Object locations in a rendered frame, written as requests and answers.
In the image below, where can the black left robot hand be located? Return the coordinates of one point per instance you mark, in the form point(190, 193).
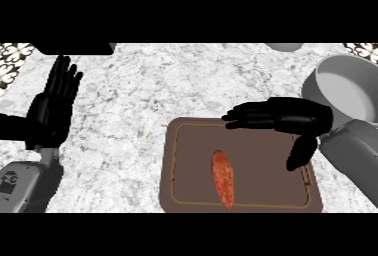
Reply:
point(52, 106)

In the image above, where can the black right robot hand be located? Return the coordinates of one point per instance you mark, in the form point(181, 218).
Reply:
point(289, 116)

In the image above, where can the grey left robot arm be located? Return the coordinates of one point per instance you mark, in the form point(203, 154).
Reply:
point(27, 186)

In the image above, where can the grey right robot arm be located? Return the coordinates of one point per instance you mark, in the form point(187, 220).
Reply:
point(354, 156)

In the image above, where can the grey pot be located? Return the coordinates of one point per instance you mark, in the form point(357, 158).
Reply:
point(348, 88)

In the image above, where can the brown tray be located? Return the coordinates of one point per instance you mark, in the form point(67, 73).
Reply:
point(241, 166)

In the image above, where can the orange sweet potato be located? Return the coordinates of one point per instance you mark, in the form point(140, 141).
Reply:
point(224, 180)

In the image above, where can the black appliance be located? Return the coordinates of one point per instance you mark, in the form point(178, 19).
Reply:
point(75, 48)

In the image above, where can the grey round object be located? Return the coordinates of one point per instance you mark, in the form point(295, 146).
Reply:
point(286, 46)

